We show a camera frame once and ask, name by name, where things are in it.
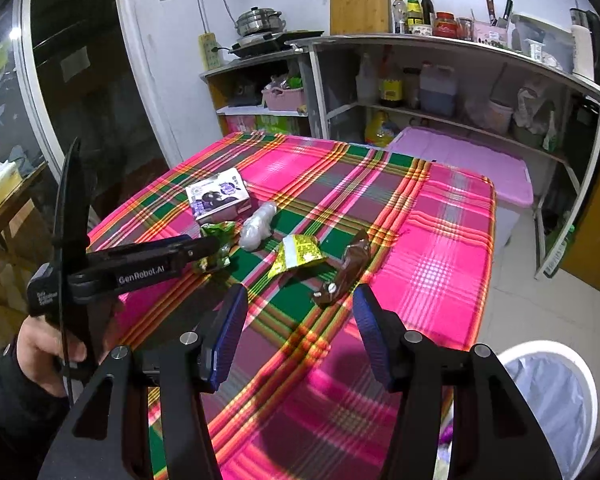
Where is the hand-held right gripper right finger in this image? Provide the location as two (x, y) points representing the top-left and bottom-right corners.
(352, 285), (563, 480)

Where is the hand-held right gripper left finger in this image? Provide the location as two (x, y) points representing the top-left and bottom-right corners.
(50, 284), (251, 480)

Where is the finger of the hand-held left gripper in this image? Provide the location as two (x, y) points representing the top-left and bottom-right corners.
(69, 237), (222, 297)
(86, 233), (216, 262)

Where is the green snack wrapper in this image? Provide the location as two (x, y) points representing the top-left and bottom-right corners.
(192, 222), (236, 273)

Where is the brown snack wrapper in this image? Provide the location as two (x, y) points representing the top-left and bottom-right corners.
(312, 230), (371, 309)

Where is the purple white carton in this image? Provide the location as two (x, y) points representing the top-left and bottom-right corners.
(185, 170), (253, 223)

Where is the yellow snack wrapper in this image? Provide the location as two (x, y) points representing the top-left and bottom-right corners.
(267, 234), (328, 281)

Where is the white plastic bag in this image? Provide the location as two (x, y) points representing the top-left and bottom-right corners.
(237, 202), (278, 251)

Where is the white trash bin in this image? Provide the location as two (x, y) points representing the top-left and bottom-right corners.
(432, 340), (600, 480)

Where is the person's left forearm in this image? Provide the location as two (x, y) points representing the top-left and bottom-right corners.
(0, 340), (76, 480)

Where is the pale blue trash bag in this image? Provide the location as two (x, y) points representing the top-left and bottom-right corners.
(505, 355), (588, 480)

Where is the person's left hand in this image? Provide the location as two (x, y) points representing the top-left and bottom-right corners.
(17, 316), (90, 377)

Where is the wooden side table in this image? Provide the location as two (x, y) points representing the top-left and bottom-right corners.
(0, 160), (51, 321)

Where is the pink green plaid tablecloth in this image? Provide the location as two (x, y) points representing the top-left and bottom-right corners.
(87, 130), (497, 480)

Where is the small shelf unit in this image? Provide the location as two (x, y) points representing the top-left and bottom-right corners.
(198, 55), (313, 138)

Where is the pink storage box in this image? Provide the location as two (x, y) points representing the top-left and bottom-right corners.
(385, 126), (533, 261)

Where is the yellow power strip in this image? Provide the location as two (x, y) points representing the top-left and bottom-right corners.
(198, 32), (218, 72)

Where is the pink basket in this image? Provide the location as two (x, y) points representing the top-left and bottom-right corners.
(261, 85), (308, 112)

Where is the wooden door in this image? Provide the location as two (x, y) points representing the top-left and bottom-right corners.
(565, 150), (600, 306)

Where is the black induction cooker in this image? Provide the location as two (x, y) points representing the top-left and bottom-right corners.
(229, 30), (326, 60)

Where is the brown jar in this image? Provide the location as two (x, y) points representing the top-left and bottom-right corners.
(402, 67), (422, 110)

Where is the oil bottle yellow label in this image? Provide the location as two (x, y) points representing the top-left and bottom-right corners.
(377, 47), (405, 108)

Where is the blue liquid jug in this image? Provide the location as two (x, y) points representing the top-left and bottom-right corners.
(420, 62), (457, 117)

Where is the steel pot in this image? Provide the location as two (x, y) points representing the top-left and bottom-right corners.
(236, 6), (286, 37)

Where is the white bucket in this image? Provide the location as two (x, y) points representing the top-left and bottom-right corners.
(485, 99), (515, 133)

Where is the white plastic jug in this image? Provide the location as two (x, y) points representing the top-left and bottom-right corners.
(356, 52), (378, 106)

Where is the bundle of plastic bags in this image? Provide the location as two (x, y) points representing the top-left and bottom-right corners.
(512, 80), (561, 151)

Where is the large metal shelf unit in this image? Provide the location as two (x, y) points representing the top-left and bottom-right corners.
(285, 34), (600, 281)

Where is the black thermos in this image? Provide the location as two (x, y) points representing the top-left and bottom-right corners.
(570, 95), (600, 151)

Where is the red jar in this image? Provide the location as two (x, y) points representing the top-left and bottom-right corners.
(432, 11), (457, 37)

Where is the clear bottle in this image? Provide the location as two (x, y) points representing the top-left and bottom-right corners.
(392, 0), (409, 34)

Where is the pink knife holder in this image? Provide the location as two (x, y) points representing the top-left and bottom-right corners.
(472, 19), (510, 47)

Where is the clear plastic container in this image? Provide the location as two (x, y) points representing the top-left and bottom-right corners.
(510, 14), (576, 68)

